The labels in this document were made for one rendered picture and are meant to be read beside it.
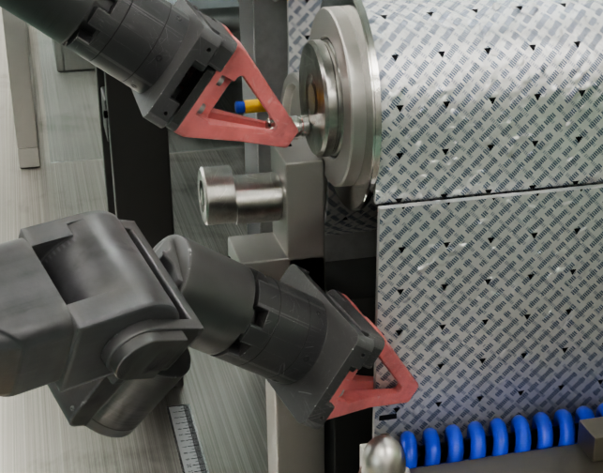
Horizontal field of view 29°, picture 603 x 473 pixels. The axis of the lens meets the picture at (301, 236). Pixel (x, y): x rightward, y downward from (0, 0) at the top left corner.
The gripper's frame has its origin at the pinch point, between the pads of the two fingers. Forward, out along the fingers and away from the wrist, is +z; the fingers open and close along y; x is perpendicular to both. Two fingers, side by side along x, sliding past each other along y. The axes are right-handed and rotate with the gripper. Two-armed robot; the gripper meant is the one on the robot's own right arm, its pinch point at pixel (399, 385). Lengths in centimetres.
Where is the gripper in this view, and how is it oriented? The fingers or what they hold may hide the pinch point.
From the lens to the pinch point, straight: 78.4
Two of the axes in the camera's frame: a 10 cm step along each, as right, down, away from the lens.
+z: 7.5, 3.7, 5.5
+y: 4.0, 4.1, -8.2
